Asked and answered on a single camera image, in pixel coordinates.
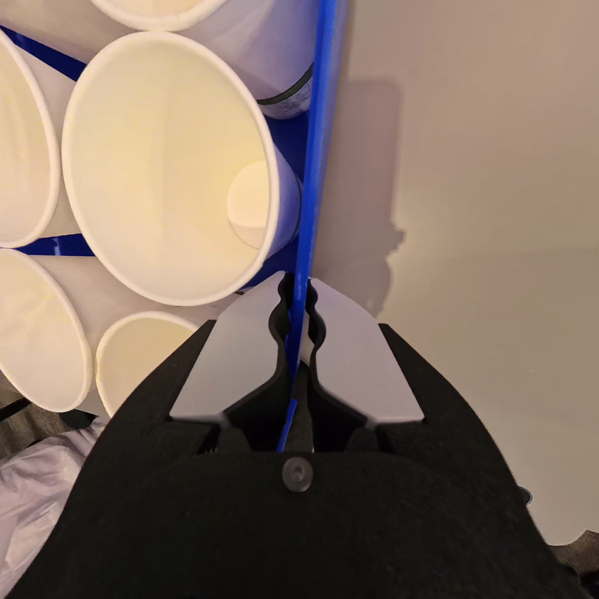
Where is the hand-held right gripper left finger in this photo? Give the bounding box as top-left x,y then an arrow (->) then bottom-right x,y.
171,272 -> 302,455

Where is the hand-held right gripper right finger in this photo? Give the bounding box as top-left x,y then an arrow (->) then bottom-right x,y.
298,276 -> 425,455

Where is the blue plastic bin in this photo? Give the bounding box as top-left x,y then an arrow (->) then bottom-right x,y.
0,0 -> 349,455

